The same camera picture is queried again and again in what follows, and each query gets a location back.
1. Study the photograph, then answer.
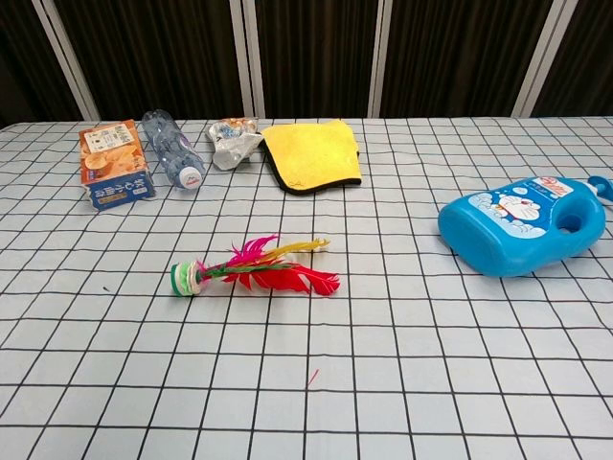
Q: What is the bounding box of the yellow microfibre cloth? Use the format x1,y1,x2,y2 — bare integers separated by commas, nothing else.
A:
260,118,361,196

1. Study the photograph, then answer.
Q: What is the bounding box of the white black-checked tablecloth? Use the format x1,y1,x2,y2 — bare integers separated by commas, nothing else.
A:
0,116,613,460

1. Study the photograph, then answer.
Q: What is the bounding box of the white screen frame post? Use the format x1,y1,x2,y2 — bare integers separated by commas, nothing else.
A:
229,0,267,119
511,0,569,119
31,0,101,121
368,0,397,119

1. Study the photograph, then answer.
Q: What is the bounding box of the orange and blue cookie box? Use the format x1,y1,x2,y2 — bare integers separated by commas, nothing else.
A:
78,118,157,212

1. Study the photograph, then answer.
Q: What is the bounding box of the clear plastic water bottle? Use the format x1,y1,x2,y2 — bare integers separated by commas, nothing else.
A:
140,108,205,192

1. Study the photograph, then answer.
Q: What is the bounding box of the colourful feather shuttlecock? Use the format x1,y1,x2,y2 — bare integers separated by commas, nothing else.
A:
170,233,341,298

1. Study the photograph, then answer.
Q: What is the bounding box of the blue cartoon pump bottle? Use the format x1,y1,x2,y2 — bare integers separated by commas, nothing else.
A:
438,174,613,278

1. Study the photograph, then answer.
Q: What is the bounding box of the clear snack bag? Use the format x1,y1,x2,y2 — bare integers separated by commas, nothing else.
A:
206,116,265,171

